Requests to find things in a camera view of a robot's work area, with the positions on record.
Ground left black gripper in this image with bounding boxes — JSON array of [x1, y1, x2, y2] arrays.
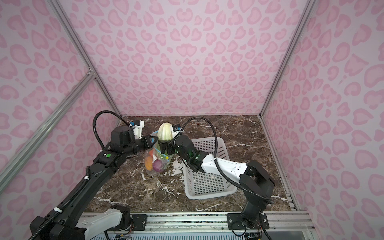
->
[[123, 133, 159, 158]]

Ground green white toy cabbage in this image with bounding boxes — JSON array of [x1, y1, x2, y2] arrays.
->
[[157, 123, 173, 142]]

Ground yellow toy potato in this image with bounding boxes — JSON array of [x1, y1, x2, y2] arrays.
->
[[145, 158, 153, 171]]

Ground clear zip top bag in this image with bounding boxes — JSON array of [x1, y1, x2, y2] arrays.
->
[[144, 131, 176, 173]]

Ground purple toy onion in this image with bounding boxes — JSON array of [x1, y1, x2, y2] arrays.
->
[[153, 160, 163, 172]]

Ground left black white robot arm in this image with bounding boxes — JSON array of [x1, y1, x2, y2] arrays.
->
[[30, 126, 158, 240]]

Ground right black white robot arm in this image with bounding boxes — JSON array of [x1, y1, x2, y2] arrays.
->
[[158, 133, 275, 230]]

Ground white plastic basket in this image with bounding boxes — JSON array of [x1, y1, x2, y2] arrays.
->
[[183, 137, 237, 200]]

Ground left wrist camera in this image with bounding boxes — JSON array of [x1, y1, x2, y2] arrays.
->
[[130, 120, 145, 139]]

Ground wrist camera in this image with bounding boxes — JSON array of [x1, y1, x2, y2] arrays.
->
[[130, 120, 145, 139], [172, 124, 182, 133]]

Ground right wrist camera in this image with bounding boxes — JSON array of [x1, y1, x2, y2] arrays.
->
[[172, 124, 182, 133]]

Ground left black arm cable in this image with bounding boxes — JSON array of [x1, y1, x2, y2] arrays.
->
[[92, 110, 130, 151]]

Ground aluminium frame strut left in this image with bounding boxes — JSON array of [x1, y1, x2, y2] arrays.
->
[[1, 71, 95, 193]]

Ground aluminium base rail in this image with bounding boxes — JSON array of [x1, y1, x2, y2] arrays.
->
[[55, 210, 319, 240]]

